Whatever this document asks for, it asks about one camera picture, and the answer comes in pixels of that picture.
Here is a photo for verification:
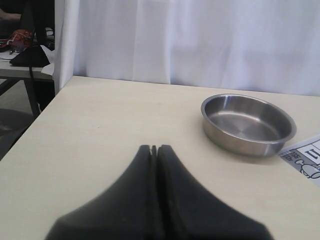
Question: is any orange red object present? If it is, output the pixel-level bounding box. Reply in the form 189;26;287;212
0;29;32;51

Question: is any black monitor stand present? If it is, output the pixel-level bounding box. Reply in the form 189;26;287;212
9;0;55;68

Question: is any stainless steel round bowl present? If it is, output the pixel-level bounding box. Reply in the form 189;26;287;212
200;93;297;158

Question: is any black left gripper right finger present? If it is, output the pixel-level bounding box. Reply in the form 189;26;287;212
155;145;274;240

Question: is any white curtain backdrop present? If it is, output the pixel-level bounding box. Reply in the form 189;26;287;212
53;0;320;96

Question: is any grey side table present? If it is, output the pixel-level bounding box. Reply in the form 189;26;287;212
0;59;54;119

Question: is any paper number game board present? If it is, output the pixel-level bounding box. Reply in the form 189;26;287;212
278;134;320;187

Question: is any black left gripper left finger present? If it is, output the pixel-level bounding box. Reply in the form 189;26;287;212
46;145;156;240

